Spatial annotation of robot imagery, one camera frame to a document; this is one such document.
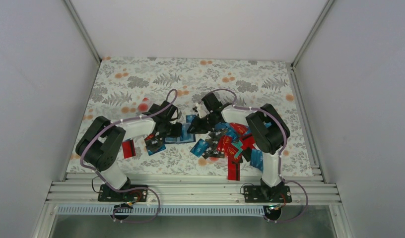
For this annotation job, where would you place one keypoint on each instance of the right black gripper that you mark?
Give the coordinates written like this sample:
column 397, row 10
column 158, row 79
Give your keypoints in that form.
column 198, row 128

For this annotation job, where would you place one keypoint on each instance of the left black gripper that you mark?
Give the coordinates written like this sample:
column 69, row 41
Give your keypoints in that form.
column 176, row 133

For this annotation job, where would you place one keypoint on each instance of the navy blue card holder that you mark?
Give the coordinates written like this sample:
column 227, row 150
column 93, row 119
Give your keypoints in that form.
column 184, row 137

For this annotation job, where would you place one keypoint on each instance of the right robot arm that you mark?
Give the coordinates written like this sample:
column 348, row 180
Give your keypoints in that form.
column 266, row 126

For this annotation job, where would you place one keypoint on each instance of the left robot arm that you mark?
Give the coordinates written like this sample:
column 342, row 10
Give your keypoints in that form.
column 99, row 146

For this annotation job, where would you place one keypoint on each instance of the black visa card left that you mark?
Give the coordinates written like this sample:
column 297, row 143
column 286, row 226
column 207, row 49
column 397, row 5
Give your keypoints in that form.
column 153, row 142

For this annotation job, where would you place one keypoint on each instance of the black card upper left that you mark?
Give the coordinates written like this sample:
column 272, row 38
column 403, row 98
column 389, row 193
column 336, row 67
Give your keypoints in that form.
column 154, row 108

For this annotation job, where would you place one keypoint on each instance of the blue card pile left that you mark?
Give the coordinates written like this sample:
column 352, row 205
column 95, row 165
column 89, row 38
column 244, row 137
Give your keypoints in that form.
column 199, row 148

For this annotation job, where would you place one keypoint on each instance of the blue card pile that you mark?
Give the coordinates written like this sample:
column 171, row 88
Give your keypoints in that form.
column 199, row 148
column 256, row 159

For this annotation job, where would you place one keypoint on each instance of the red vip card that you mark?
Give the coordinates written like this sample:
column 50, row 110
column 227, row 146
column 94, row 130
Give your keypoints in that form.
column 231, row 152
column 240, row 129

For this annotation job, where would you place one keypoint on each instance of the black visa card pile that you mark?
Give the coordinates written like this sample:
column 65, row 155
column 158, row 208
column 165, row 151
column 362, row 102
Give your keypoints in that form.
column 212, row 152

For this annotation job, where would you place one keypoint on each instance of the blue card under black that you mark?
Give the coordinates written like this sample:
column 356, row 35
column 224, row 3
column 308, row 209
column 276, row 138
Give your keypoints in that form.
column 152, row 152

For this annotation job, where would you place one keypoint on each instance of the red card left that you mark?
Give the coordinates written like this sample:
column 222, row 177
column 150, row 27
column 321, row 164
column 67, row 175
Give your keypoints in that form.
column 128, row 148

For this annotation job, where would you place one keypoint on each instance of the red card pile right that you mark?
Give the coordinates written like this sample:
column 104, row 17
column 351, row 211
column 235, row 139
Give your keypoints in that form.
column 247, row 141

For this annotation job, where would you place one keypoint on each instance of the red card pile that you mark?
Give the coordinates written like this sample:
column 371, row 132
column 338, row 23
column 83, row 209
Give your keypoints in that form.
column 247, row 141
column 233, row 171

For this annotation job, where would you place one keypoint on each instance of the red card pile bottom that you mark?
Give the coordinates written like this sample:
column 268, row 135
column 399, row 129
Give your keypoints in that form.
column 233, row 171

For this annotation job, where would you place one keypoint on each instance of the blue card pile centre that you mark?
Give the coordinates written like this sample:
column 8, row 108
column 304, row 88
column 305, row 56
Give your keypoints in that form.
column 256, row 159

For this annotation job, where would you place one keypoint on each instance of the floral patterned table mat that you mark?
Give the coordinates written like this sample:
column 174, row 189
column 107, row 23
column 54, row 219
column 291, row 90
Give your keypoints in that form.
column 123, row 82

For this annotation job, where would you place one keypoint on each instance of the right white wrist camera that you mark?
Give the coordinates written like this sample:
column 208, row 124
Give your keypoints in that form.
column 198, row 108

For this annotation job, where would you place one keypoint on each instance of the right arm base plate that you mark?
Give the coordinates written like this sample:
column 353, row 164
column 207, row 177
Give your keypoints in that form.
column 265, row 194

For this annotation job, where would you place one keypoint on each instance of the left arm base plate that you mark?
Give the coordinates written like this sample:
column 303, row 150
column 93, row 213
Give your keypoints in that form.
column 106, row 194

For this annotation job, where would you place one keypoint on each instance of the aluminium rail frame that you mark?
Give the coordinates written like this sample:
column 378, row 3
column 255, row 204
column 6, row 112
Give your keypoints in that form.
column 193, row 190

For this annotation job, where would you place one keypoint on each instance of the blue slotted cable duct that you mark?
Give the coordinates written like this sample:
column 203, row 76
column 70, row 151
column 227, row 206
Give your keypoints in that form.
column 164, row 210

